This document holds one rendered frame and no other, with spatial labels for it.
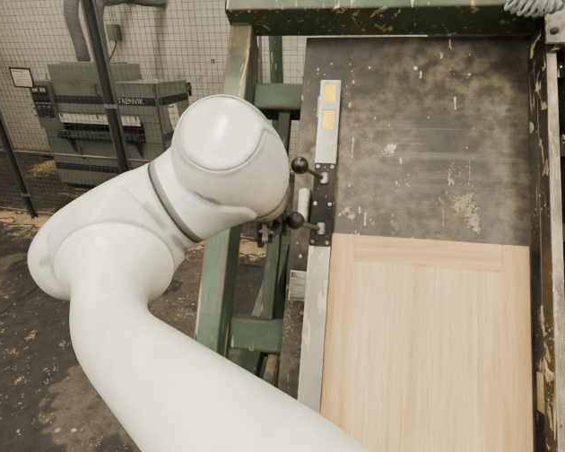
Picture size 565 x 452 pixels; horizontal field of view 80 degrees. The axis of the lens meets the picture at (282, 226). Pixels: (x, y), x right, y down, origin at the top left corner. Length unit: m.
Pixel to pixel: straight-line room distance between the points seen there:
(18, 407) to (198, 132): 2.36
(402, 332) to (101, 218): 0.67
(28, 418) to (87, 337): 2.22
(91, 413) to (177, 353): 2.13
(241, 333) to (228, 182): 0.64
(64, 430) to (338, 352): 1.77
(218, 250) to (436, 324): 0.52
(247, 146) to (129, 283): 0.15
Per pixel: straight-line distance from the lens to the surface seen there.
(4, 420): 2.54
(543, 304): 0.91
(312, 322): 0.79
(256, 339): 0.89
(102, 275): 0.31
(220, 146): 0.29
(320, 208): 0.79
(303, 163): 0.71
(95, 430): 2.26
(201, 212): 0.33
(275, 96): 1.00
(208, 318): 0.82
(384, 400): 0.86
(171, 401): 0.18
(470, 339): 0.88
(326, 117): 0.88
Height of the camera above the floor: 1.73
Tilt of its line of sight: 27 degrees down
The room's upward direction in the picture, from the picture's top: straight up
